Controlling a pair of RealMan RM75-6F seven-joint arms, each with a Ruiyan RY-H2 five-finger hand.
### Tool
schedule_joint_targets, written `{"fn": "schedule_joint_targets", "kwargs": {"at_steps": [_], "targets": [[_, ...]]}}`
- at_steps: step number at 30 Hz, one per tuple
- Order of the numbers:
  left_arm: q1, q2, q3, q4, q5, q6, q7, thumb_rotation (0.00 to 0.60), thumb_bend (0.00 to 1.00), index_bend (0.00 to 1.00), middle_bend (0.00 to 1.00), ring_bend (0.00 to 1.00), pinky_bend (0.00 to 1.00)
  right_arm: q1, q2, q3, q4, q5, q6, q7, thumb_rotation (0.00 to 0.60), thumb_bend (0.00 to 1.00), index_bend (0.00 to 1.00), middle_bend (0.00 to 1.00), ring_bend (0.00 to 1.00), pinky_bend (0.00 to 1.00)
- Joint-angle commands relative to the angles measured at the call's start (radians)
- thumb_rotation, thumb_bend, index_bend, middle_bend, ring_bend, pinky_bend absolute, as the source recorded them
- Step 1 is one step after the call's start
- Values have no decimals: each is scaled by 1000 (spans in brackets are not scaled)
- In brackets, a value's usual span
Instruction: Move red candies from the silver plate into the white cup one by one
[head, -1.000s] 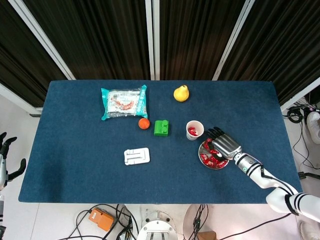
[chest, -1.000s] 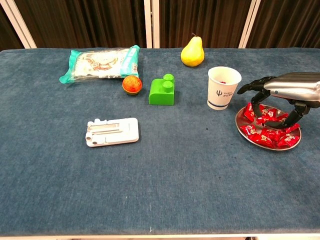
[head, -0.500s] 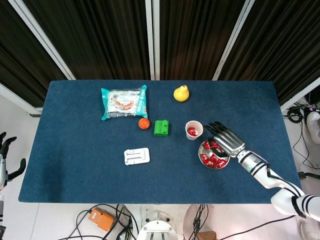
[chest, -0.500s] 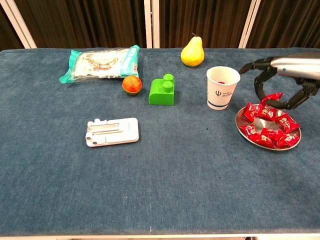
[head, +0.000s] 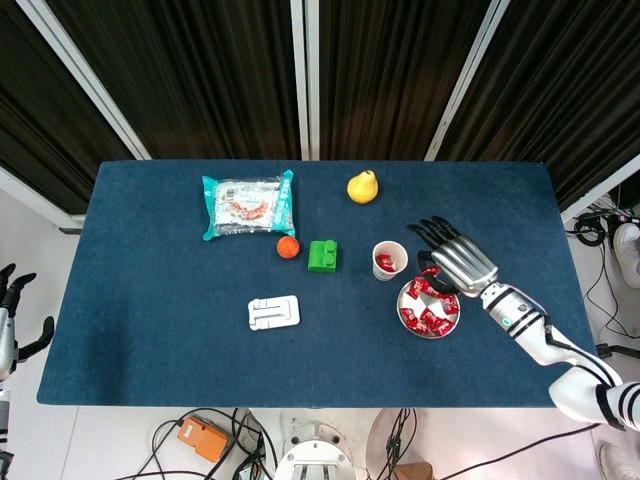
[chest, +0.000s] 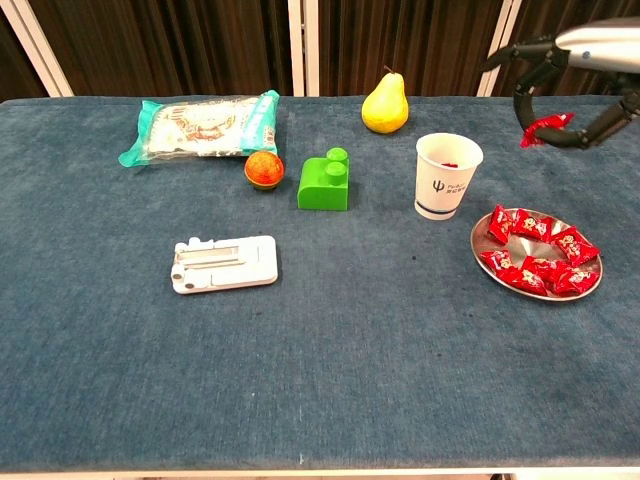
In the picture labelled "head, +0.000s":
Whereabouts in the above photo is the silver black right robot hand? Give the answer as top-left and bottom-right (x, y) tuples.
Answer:
(407, 215), (500, 300)

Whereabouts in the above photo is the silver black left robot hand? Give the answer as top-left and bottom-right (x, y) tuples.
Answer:
(0, 263), (55, 384)

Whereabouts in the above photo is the round metal plate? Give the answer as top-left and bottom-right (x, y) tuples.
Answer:
(396, 275), (461, 340)

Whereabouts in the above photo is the white paper cup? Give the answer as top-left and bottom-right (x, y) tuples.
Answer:
(372, 241), (410, 283)

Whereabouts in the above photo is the yellow pear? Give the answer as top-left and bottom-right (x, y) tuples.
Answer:
(346, 168), (380, 205)

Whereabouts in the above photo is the green toy block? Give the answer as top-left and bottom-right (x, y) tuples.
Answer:
(306, 239), (339, 274)

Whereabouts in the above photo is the blue felt table cloth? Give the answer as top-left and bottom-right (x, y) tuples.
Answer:
(36, 159), (599, 410)

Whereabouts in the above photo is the white sneaker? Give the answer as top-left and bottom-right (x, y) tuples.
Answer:
(598, 442), (636, 480)
(610, 222), (640, 289)

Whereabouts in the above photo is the orange ball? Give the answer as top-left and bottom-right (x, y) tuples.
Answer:
(276, 235), (301, 261)

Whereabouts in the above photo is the white folding phone stand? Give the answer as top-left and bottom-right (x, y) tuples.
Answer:
(246, 294), (303, 331)

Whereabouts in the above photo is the grey round floor disc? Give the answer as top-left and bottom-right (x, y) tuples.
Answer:
(366, 408), (426, 480)

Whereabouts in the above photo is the black curtain panel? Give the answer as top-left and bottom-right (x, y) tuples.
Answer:
(0, 0), (136, 216)
(438, 0), (640, 212)
(44, 0), (302, 161)
(317, 0), (495, 161)

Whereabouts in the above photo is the brown cardboard box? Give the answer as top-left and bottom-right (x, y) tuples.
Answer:
(393, 462), (434, 480)

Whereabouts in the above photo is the orange control box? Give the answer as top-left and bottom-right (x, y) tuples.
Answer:
(177, 414), (230, 464)

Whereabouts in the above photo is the teal noodle packet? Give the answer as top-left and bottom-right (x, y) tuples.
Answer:
(201, 168), (297, 243)

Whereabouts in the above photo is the white robot torso base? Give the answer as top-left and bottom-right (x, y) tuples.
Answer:
(273, 420), (357, 480)

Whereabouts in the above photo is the black coiled cable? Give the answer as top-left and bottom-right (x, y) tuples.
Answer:
(572, 212), (610, 247)

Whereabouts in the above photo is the white frame post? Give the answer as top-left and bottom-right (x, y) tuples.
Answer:
(304, 0), (322, 161)
(14, 0), (152, 161)
(289, 0), (311, 161)
(423, 0), (512, 162)
(559, 154), (640, 226)
(0, 164), (86, 235)

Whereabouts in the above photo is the black cable bundle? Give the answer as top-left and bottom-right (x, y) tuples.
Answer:
(382, 408), (419, 480)

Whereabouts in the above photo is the black floor cable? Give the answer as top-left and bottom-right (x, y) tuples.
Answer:
(130, 407), (279, 480)

